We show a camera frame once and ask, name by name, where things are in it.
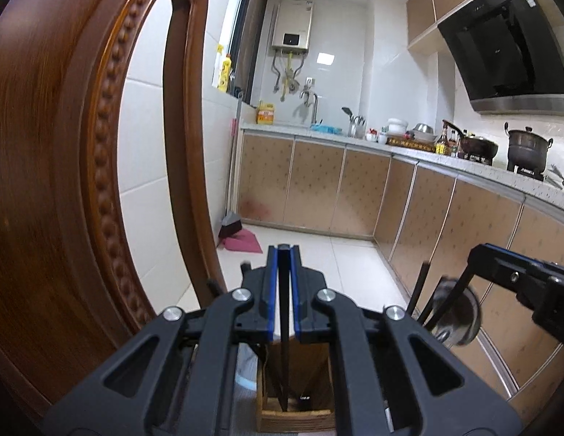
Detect brown kitchen base cabinet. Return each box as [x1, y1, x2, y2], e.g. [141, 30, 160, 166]
[236, 122, 564, 419]

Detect dark wok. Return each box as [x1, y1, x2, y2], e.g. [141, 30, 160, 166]
[442, 119, 500, 160]

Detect metal faucet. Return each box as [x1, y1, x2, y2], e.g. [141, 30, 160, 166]
[300, 90, 320, 126]

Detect gas stove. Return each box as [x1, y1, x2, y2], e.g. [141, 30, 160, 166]
[466, 154, 548, 183]

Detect group of sauce bottles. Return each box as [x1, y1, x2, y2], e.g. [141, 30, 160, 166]
[435, 126, 468, 159]

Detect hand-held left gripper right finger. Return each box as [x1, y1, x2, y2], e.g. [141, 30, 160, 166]
[290, 245, 521, 436]

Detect metal bowl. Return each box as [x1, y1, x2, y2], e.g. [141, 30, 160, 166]
[409, 122, 439, 142]

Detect black chopstick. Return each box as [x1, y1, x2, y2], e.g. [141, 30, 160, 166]
[280, 244, 292, 413]
[420, 266, 471, 327]
[408, 261, 431, 324]

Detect bamboo utensil holder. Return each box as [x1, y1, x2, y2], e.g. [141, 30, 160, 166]
[257, 340, 338, 433]

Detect large metal stockpot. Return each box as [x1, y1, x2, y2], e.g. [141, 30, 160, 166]
[504, 122, 554, 175]

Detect cup of kitchen utensils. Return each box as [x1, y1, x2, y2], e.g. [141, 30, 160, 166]
[342, 106, 367, 140]

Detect patterned tray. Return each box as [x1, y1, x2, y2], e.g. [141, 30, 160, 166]
[385, 136, 439, 153]

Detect wooden chair back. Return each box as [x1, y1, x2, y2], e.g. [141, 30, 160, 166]
[0, 0, 228, 436]

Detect yellow bottle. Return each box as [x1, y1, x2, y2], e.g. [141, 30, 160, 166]
[217, 44, 233, 94]

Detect water heater pipes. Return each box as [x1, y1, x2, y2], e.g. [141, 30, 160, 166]
[272, 50, 306, 101]

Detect metal spoon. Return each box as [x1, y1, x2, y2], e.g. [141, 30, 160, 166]
[429, 276, 483, 348]

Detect black range hood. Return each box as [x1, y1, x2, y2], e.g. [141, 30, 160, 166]
[437, 0, 564, 115]

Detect pink dustpan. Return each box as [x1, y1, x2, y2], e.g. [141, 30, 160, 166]
[220, 229, 263, 254]

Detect brown wall cabinet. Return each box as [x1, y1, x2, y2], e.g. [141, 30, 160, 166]
[406, 0, 530, 51]

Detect dark window frame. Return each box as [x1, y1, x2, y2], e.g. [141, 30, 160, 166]
[229, 0, 269, 106]

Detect grey white tablecloth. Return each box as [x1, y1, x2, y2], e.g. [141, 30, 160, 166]
[234, 345, 264, 436]

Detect wall water heater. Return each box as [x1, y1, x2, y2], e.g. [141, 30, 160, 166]
[270, 0, 315, 53]

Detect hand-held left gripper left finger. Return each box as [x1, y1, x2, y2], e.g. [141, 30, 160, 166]
[43, 245, 283, 436]

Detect black broom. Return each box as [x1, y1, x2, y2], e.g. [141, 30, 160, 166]
[217, 93, 244, 239]

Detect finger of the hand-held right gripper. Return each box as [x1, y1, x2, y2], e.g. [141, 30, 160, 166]
[466, 244, 564, 298]

